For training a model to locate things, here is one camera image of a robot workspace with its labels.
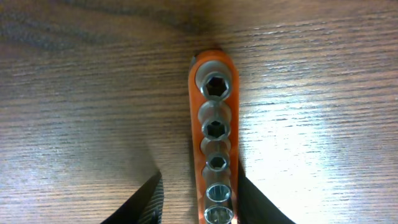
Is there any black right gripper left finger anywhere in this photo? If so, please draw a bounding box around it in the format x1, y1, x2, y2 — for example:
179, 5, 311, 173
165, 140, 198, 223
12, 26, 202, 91
101, 171, 164, 224

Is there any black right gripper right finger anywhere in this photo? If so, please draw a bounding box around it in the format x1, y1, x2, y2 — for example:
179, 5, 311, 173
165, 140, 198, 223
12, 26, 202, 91
238, 161, 295, 224

